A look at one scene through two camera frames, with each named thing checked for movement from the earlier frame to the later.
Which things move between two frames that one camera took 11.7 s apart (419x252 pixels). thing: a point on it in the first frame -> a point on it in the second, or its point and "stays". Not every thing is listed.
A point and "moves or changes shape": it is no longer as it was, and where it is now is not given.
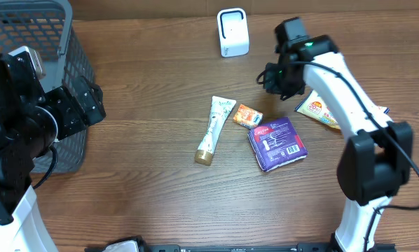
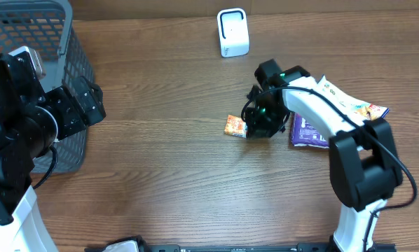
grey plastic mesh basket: x=47 y=26 stays
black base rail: x=300 y=247 stays
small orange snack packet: x=248 y=117 moves or changes shape
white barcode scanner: x=233 y=32 stays
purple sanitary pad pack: x=277 y=144 -> x=303 y=134
